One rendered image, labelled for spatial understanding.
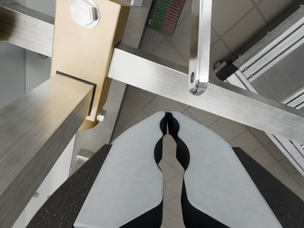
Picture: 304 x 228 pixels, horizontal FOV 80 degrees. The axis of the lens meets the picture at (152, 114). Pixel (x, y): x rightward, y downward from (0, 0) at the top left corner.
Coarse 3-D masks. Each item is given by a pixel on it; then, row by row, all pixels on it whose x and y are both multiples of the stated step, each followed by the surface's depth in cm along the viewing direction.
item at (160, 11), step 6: (162, 0) 28; (168, 0) 28; (156, 6) 28; (162, 6) 28; (156, 12) 29; (162, 12) 29; (156, 18) 29; (162, 18) 29; (150, 24) 30; (156, 24) 30
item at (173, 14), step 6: (174, 0) 28; (180, 0) 28; (174, 6) 28; (180, 6) 28; (168, 12) 29; (174, 12) 29; (168, 18) 29; (174, 18) 29; (168, 24) 29; (174, 24) 29; (168, 30) 30
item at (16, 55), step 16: (16, 0) 34; (0, 48) 34; (16, 48) 38; (0, 64) 35; (16, 64) 39; (0, 80) 36; (16, 80) 41; (0, 96) 38; (16, 96) 43; (16, 224) 68
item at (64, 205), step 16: (96, 160) 8; (80, 176) 7; (96, 176) 7; (64, 192) 6; (80, 192) 6; (48, 208) 6; (64, 208) 6; (80, 208) 6; (32, 224) 6; (48, 224) 6; (64, 224) 6
